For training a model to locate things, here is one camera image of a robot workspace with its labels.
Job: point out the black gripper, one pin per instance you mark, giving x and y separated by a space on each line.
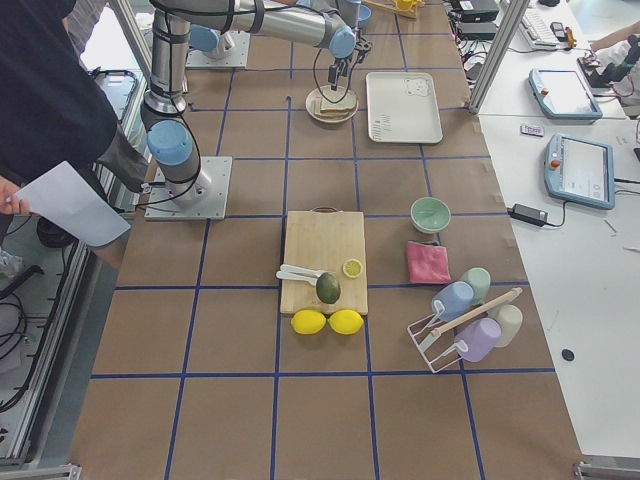
344 67

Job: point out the white round plate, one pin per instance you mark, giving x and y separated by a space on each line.
332 94

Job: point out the bread slice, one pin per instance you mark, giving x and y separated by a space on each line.
316 112
343 104

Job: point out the blue bowl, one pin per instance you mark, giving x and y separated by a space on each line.
364 16

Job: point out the white rectangular tray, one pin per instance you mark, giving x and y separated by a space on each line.
402 108

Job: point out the yellow mug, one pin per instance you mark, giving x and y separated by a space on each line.
409 7

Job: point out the wooden mug rack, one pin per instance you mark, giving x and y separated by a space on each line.
386 6

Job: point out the wooden cutting board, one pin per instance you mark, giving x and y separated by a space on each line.
324 241

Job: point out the green bowl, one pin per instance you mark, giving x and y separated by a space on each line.
429 215

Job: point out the small card packet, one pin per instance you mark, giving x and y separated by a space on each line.
532 130

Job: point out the half lemon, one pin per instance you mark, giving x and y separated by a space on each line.
352 268

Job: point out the white keyboard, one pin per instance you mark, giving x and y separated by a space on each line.
536 33

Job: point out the white plastic knife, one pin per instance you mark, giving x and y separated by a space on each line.
293 272

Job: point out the pink cloth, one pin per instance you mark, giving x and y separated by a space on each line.
427 264

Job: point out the green avocado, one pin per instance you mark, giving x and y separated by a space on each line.
328 289

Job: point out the far teach pendant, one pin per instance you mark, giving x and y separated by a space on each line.
563 95

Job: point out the teach pendant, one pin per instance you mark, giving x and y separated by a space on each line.
563 95
580 171

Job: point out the black power adapter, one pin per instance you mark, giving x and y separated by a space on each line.
529 215

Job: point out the right yellow lemon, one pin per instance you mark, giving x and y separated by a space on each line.
346 322

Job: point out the yellow lemon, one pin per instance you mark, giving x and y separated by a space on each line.
346 322
308 322

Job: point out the green cup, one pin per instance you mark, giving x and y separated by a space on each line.
479 279

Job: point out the left yellow lemon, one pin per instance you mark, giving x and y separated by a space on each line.
308 322

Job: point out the blue cup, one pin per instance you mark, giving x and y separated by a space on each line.
452 301

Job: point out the near teach pendant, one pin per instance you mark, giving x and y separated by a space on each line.
580 171

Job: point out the person in dark shirt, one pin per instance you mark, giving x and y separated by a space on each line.
52 111

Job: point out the white paper sheet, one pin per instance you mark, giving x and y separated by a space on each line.
63 197

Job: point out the beige cup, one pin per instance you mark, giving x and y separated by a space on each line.
510 318

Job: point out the purple cup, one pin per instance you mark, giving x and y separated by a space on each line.
477 339

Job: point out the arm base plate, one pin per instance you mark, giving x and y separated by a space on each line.
215 192
236 60

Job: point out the white wire cup rack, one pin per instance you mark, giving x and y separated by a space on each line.
434 339

